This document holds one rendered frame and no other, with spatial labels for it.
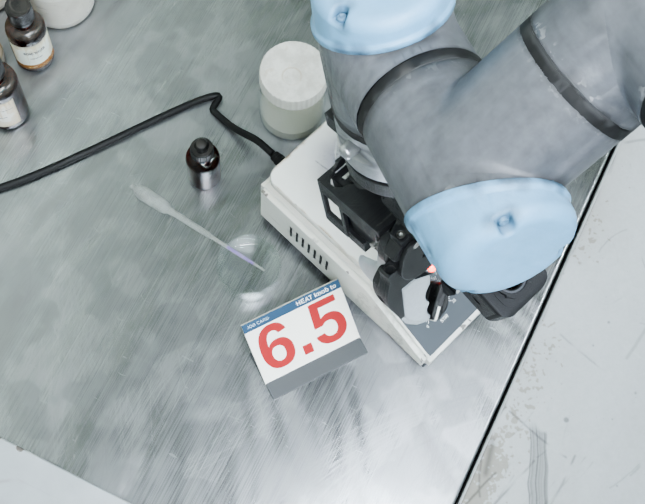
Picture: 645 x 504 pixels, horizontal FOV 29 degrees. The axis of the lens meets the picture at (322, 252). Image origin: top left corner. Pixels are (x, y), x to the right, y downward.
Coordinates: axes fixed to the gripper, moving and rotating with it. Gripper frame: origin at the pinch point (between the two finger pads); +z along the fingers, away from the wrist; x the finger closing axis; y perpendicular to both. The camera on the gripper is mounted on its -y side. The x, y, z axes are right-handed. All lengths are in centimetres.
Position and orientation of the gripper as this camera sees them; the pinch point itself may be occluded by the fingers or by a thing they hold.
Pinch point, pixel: (438, 304)
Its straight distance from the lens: 94.4
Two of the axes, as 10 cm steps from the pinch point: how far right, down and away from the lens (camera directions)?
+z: 1.3, 4.9, 8.6
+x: -7.4, 6.3, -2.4
